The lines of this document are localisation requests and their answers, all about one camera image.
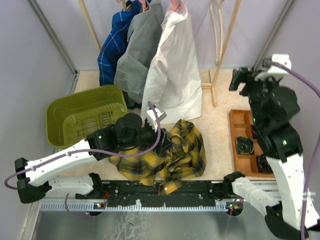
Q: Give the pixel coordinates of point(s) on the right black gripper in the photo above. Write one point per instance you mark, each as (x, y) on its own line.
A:
(242, 75)

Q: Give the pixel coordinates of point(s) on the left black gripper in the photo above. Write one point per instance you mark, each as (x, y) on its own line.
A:
(165, 144)

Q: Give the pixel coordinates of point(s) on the yellow plaid flannel shirt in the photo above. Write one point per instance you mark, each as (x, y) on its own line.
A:
(186, 161)

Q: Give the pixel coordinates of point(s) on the light wooden hanger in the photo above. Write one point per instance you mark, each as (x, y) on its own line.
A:
(217, 23)

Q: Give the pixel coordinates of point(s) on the white shirt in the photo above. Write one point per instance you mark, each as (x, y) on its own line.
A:
(173, 81)

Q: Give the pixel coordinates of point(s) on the pink plastic hanger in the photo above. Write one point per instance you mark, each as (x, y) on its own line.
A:
(176, 4)

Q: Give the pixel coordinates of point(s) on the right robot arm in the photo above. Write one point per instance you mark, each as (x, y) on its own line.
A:
(292, 215)

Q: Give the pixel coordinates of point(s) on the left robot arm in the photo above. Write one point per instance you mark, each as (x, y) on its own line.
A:
(37, 179)

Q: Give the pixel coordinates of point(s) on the grey hanging shirt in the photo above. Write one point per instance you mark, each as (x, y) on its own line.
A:
(143, 38)

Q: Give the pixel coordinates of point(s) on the blue plaid hanging shirt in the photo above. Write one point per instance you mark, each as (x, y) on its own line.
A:
(116, 43)

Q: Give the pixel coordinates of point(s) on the wooden compartment tray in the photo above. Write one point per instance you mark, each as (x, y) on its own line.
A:
(248, 157)

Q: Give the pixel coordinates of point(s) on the wooden clothes rack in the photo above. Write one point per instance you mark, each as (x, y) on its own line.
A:
(212, 77)

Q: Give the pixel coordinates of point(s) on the olive green plastic basket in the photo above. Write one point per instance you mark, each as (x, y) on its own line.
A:
(71, 118)

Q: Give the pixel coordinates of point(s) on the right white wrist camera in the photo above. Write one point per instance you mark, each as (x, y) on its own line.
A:
(272, 67)

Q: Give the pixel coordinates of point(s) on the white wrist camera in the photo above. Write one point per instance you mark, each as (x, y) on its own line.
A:
(272, 67)
(156, 116)

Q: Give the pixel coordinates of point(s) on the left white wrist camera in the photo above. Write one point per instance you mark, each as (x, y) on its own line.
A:
(156, 116)

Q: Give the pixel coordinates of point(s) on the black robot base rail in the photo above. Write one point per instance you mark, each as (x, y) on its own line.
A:
(132, 196)

